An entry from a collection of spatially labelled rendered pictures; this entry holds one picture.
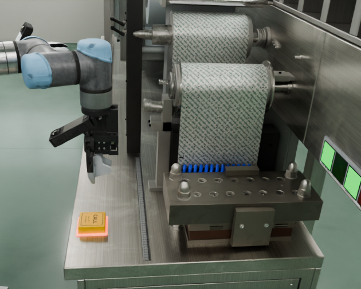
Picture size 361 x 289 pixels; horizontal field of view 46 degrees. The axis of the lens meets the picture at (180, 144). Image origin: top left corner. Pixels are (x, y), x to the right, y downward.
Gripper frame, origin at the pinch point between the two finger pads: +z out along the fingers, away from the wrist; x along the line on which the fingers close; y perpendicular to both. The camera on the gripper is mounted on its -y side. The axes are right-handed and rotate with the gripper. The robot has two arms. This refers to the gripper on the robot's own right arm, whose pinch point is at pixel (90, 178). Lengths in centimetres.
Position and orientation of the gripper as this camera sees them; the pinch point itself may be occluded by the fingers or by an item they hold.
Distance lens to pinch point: 113.4
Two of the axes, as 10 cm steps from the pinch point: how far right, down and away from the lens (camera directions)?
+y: 9.9, -0.1, 1.4
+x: -1.3, -4.4, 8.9
